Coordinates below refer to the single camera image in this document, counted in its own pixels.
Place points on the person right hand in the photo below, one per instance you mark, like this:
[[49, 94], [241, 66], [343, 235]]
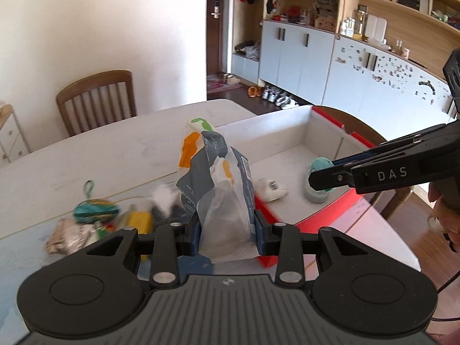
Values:
[[447, 217]]

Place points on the brown door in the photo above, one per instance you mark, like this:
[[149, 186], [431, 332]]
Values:
[[217, 39]]

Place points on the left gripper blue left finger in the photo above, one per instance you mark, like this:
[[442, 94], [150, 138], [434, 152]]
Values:
[[192, 235]]

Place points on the yellow sponge block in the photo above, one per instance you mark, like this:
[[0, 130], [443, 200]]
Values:
[[142, 221]]

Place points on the silver foil packet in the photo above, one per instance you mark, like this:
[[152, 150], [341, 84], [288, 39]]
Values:
[[69, 237]]

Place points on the large white wall cabinet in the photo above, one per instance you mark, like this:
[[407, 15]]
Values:
[[378, 60]]

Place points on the wooden chair behind table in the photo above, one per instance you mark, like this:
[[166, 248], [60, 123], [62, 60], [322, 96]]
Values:
[[96, 101]]

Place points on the grey shoes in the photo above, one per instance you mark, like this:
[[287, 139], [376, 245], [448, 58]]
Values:
[[279, 98]]

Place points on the orange slippers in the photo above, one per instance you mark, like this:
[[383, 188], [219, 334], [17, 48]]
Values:
[[255, 92]]

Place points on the light blue gear device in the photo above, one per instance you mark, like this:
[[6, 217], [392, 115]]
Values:
[[311, 194]]

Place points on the red white cardboard box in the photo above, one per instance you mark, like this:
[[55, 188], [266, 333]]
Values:
[[281, 146]]

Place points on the white plush toy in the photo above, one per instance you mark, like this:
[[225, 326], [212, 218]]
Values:
[[269, 190]]

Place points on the white drawer sideboard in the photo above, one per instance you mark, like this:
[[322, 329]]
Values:
[[12, 143]]

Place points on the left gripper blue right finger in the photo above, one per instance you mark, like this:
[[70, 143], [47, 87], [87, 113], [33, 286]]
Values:
[[267, 241]]

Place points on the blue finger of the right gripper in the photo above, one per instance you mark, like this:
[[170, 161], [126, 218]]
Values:
[[331, 178], [355, 157]]

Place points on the teal striped pouch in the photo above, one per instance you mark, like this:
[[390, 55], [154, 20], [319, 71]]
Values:
[[93, 210]]

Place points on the crumpled white tissue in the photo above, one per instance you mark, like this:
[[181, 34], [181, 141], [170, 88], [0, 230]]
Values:
[[165, 197]]

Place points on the patterned door mat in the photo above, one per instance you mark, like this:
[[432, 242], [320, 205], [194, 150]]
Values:
[[217, 83]]

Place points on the white grey plastic bag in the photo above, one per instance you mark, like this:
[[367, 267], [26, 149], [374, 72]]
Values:
[[216, 185]]

